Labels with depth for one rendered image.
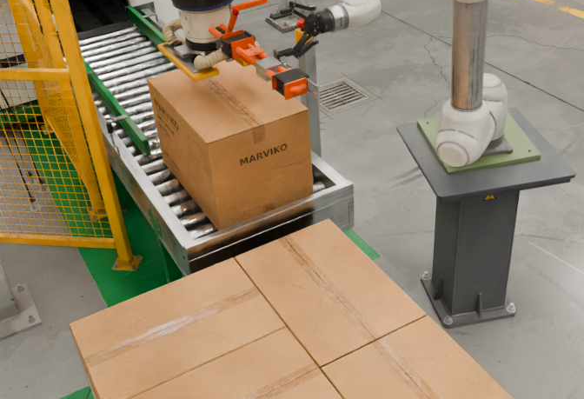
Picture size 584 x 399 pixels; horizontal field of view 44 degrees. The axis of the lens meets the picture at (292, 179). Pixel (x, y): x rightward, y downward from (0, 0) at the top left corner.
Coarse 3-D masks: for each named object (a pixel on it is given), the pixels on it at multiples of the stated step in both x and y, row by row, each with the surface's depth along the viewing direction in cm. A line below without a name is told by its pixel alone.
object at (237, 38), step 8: (232, 32) 242; (240, 32) 243; (248, 32) 242; (224, 40) 238; (232, 40) 239; (240, 40) 236; (248, 40) 237; (224, 48) 241; (232, 48) 235; (232, 56) 237; (240, 56) 238
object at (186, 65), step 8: (160, 48) 270; (168, 48) 267; (168, 56) 264; (176, 56) 261; (192, 56) 254; (176, 64) 259; (184, 64) 256; (192, 64) 254; (184, 72) 254; (192, 72) 251; (200, 72) 250; (208, 72) 250; (216, 72) 251; (192, 80) 249
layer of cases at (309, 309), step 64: (256, 256) 258; (320, 256) 256; (128, 320) 237; (192, 320) 235; (256, 320) 233; (320, 320) 231; (384, 320) 229; (128, 384) 215; (192, 384) 213; (256, 384) 211; (320, 384) 210; (384, 384) 208; (448, 384) 207
